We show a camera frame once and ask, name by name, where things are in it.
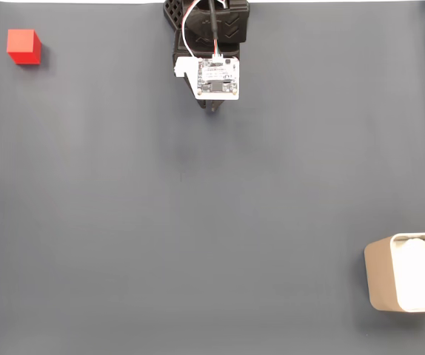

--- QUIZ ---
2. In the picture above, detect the red cube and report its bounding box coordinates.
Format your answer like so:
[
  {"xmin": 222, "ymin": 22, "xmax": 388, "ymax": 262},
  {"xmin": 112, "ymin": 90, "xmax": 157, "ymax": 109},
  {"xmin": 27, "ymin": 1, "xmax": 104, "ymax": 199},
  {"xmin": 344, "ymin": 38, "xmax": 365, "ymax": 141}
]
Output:
[{"xmin": 6, "ymin": 29, "xmax": 43, "ymax": 67}]

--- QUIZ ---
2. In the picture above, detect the white red servo cable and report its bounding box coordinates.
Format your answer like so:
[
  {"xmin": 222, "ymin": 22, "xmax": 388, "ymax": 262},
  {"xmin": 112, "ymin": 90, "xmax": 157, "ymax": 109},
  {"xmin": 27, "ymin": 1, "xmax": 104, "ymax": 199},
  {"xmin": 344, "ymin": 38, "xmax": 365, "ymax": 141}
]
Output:
[{"xmin": 181, "ymin": 0, "xmax": 203, "ymax": 62}]

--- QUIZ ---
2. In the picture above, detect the white crumpled tissue paper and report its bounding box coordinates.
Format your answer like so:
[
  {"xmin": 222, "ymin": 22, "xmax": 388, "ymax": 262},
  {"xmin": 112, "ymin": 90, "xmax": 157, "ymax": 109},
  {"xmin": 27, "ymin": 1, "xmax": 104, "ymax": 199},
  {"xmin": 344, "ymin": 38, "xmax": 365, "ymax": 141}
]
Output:
[{"xmin": 395, "ymin": 237, "xmax": 425, "ymax": 311}]

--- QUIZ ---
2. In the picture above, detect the black camera cable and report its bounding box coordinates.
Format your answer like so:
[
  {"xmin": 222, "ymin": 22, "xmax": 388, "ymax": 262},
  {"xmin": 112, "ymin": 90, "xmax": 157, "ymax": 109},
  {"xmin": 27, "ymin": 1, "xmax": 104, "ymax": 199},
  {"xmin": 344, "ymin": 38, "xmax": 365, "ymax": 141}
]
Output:
[{"xmin": 207, "ymin": 0, "xmax": 223, "ymax": 58}]

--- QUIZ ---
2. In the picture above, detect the grey blue table mat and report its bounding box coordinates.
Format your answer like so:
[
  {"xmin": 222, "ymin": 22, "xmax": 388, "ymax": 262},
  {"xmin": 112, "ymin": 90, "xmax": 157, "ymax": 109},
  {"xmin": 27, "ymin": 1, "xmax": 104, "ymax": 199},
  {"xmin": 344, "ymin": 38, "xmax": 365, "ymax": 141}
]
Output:
[{"xmin": 0, "ymin": 1, "xmax": 425, "ymax": 355}]

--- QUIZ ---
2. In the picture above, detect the beige metal box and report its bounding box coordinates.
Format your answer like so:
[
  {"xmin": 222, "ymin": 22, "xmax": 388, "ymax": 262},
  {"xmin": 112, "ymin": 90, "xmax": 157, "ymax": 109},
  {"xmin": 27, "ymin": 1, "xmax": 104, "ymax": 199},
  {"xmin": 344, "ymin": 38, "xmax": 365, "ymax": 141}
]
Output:
[{"xmin": 364, "ymin": 231, "xmax": 425, "ymax": 314}]

